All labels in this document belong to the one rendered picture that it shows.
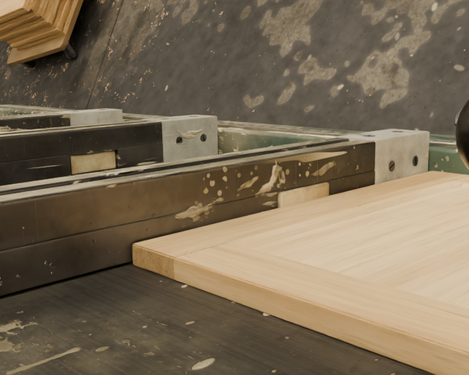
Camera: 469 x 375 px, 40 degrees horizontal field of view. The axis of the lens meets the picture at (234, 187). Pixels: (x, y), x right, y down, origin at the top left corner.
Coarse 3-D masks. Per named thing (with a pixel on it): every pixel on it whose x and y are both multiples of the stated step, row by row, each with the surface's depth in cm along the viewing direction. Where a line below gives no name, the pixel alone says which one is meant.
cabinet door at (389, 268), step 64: (384, 192) 73; (448, 192) 74; (192, 256) 50; (256, 256) 50; (320, 256) 51; (384, 256) 50; (448, 256) 50; (320, 320) 40; (384, 320) 37; (448, 320) 37
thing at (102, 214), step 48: (288, 144) 75; (336, 144) 74; (384, 144) 79; (0, 192) 50; (48, 192) 49; (96, 192) 51; (144, 192) 55; (192, 192) 58; (240, 192) 63; (336, 192) 73; (0, 240) 46; (48, 240) 49; (96, 240) 52; (0, 288) 47
